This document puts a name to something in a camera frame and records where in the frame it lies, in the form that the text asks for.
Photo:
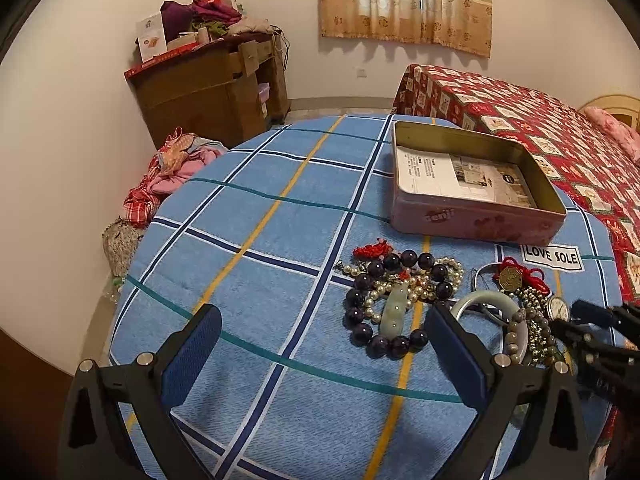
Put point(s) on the pink clothes pile on floor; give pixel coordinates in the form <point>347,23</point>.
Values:
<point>182,155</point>

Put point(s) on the brown wooden desk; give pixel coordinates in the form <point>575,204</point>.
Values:
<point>229,90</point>

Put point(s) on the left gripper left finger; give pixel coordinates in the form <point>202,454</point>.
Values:
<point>94,441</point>

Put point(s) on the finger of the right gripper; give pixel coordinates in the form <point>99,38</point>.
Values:
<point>584,312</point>
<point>577,338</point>

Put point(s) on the pink metal tin box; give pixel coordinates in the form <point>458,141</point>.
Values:
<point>449,217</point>

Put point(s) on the red knot tassel charm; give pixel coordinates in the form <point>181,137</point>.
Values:
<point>379,250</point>

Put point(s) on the pile of clothes on desk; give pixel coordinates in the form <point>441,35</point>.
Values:
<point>219,19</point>

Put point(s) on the blue plaid table cloth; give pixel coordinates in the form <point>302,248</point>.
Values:
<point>260,233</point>

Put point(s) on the gold coin red cord charm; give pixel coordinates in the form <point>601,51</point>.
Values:
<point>512,276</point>

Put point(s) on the beige wooden headboard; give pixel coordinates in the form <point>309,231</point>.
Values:
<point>624,108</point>

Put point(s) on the pale jade bangle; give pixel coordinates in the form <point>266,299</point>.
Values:
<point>511,315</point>

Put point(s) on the red flat box on desk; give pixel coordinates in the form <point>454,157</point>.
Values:
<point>161,59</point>

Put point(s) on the red patterned bed quilt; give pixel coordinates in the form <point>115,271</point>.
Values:
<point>577,156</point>

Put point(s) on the pale jade pendant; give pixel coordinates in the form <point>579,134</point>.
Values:
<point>393,315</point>

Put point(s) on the printed paper in tin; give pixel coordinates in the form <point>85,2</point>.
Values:
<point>463,178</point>

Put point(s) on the silver wrist watch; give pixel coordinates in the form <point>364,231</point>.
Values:
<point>557,309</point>

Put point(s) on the white product box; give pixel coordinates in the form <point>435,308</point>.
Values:
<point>151,37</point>

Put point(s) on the pink pillow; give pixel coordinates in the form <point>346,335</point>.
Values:
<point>622,134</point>

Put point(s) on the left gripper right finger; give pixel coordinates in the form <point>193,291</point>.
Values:
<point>552,441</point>

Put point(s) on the beige window curtain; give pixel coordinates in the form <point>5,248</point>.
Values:
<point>462,25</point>

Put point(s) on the brown wooden door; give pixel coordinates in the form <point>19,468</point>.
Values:
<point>33,396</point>

